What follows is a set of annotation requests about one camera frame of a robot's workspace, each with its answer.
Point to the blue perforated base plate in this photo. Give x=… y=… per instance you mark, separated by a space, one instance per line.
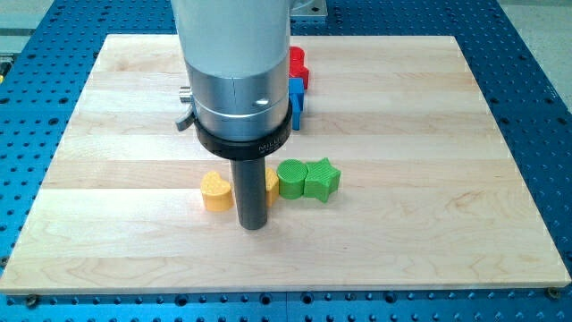
x=46 y=80

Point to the green star block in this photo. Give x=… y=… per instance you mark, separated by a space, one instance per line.
x=322 y=179

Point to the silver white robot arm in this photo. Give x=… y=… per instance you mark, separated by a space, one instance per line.
x=237 y=56

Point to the blue block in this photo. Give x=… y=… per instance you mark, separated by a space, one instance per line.
x=296 y=94

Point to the green cylinder block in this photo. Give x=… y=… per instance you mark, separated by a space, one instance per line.
x=292 y=174

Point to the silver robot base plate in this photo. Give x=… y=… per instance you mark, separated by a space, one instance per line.
x=308 y=9

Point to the yellow hexagon block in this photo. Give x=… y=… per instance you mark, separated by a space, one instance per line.
x=272 y=186

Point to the yellow heart block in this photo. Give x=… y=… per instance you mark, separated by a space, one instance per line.
x=216 y=192

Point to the red block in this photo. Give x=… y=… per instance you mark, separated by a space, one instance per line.
x=298 y=67

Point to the light wooden board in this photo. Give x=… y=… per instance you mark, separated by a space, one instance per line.
x=430 y=196

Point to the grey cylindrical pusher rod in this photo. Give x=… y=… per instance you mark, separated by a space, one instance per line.
x=249 y=184

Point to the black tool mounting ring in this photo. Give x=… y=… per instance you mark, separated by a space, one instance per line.
x=246 y=150

